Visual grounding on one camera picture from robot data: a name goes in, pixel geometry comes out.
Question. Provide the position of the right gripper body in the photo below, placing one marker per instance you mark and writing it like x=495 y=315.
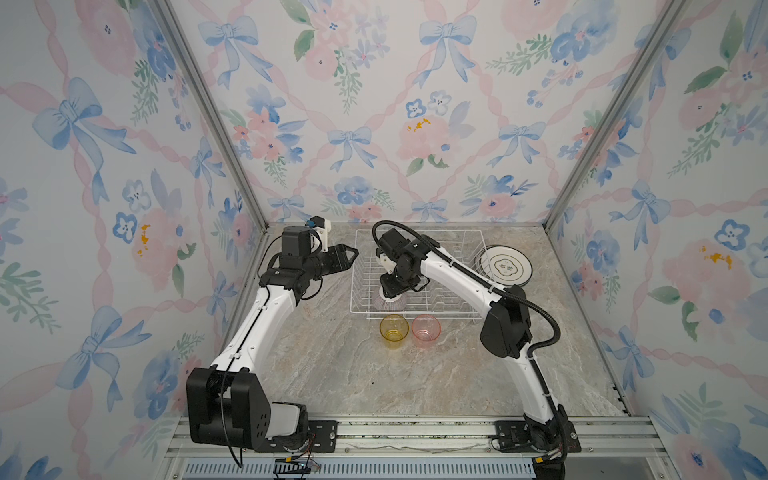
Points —
x=400 y=277

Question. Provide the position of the aluminium mounting rail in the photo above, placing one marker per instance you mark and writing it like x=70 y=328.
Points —
x=430 y=447

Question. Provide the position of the pink ribbed glass cup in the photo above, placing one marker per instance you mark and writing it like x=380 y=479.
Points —
x=426 y=330

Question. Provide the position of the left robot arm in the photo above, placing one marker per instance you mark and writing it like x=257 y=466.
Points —
x=227 y=403

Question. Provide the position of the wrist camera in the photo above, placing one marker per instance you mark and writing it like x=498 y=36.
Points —
x=300 y=244
x=394 y=246

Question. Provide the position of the aluminium corner post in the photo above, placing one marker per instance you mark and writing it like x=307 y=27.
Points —
x=658 y=36
x=179 y=45

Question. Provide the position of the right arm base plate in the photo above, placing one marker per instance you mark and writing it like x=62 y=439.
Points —
x=520 y=436

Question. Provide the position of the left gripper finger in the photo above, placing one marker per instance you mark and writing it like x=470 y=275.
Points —
x=340 y=254
x=330 y=269

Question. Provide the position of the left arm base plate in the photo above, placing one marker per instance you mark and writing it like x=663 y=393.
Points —
x=319 y=436

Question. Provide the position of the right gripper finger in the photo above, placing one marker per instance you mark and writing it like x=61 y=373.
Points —
x=391 y=286
x=420 y=283

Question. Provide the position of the yellow ribbed glass cup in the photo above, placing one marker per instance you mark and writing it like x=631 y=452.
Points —
x=394 y=330

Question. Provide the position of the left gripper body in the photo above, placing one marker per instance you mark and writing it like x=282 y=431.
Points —
x=312 y=268

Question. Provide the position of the white front plate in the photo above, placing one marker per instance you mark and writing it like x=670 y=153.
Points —
x=505 y=265

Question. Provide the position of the left aluminium corner post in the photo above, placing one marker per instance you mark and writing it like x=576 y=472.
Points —
x=179 y=45

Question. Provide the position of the white wire dish rack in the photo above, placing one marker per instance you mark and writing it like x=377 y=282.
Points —
x=465 y=245

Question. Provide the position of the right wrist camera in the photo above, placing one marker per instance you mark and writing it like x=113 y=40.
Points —
x=394 y=246

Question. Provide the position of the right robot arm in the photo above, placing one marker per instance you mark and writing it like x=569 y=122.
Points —
x=506 y=330

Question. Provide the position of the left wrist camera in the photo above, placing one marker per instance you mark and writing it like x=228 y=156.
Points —
x=300 y=244

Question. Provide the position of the small white ceramic bowl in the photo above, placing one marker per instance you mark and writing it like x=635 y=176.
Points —
x=381 y=303

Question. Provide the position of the right aluminium corner post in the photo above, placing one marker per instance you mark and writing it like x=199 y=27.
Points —
x=658 y=36

